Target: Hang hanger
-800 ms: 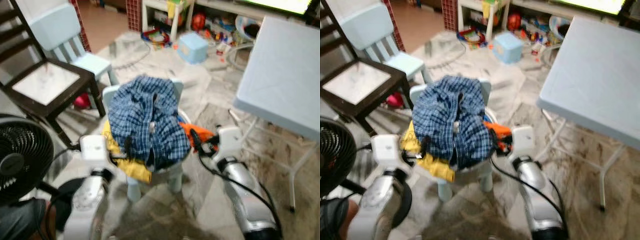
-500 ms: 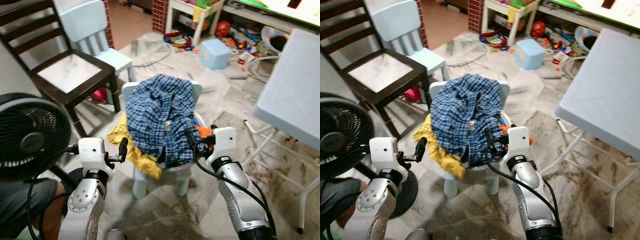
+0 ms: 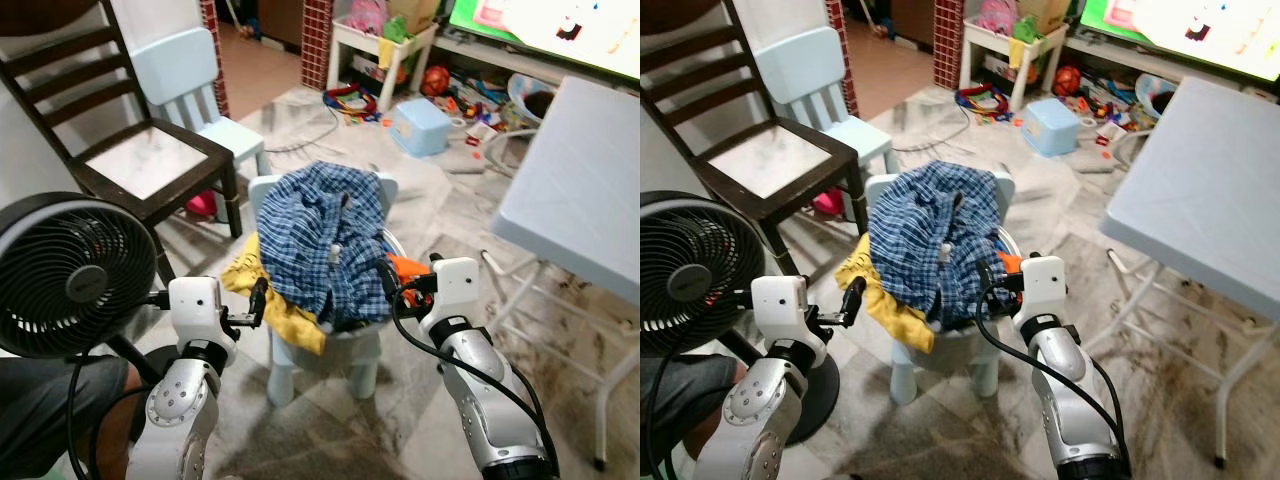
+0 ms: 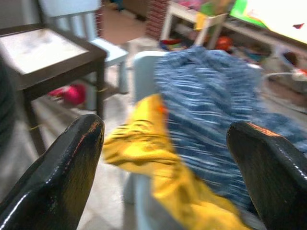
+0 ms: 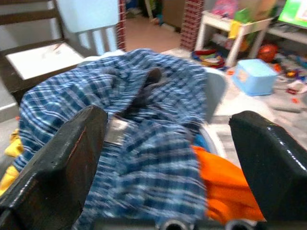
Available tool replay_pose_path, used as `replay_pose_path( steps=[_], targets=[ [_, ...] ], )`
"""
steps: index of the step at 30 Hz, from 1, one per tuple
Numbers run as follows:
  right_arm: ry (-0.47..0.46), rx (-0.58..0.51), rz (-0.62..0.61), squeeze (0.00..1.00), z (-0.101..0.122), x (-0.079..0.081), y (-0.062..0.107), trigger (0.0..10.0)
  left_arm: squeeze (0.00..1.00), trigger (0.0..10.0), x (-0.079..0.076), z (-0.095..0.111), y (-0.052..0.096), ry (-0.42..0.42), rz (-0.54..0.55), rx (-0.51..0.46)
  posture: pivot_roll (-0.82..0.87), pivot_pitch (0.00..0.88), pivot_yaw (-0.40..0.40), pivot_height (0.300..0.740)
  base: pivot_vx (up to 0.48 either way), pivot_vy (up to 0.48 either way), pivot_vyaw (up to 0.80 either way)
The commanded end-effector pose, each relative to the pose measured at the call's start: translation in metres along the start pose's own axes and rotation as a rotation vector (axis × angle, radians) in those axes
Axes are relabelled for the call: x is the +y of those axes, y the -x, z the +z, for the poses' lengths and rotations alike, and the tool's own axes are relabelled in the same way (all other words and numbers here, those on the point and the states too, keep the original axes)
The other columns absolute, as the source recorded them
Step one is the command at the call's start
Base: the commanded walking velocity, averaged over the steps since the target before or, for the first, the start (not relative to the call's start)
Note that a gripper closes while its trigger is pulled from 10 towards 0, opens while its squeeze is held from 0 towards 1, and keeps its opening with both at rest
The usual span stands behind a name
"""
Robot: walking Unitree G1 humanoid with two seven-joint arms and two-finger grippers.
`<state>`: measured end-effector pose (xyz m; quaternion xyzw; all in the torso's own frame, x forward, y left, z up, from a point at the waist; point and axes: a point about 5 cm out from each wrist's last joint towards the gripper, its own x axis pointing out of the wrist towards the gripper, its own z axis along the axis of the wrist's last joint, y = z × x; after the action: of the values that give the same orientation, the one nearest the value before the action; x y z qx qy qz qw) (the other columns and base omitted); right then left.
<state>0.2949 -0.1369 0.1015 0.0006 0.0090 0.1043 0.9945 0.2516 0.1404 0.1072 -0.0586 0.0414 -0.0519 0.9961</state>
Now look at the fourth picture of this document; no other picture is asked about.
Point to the yellow garment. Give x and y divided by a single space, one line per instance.
148 148

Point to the brown wooden chair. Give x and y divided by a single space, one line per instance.
72 69

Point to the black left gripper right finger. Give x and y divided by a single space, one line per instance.
275 182

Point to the red ball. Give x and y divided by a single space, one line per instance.
224 43

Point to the white toy table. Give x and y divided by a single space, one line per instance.
172 12

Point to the brick pattern cardboard board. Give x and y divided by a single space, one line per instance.
156 21

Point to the white television stand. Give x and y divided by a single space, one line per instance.
251 32

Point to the blue plaid shorts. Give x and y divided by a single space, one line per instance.
204 107

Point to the light blue child chair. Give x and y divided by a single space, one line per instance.
112 52

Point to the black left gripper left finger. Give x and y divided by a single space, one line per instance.
52 182

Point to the pink toy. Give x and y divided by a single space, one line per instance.
72 94

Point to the white laundry basket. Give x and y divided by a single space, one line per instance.
141 76

